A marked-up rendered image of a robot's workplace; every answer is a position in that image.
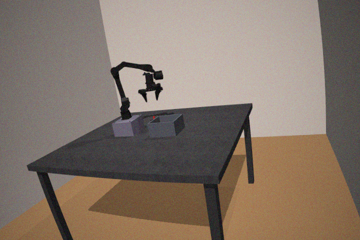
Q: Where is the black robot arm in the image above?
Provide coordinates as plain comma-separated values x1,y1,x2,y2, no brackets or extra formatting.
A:
110,61,163,120

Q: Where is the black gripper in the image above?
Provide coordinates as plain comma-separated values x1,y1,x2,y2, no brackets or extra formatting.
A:
138,80,163,102

